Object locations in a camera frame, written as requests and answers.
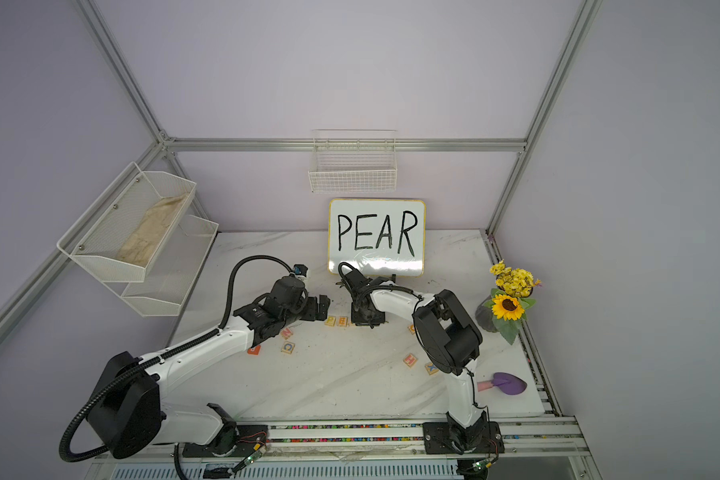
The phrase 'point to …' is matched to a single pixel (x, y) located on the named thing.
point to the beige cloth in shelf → (141, 245)
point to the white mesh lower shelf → (168, 282)
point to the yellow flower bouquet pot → (504, 310)
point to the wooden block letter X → (431, 369)
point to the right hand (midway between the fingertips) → (357, 322)
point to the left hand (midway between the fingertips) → (314, 303)
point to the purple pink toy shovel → (505, 382)
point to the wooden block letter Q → (288, 347)
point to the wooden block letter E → (342, 321)
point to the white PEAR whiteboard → (380, 237)
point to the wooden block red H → (410, 360)
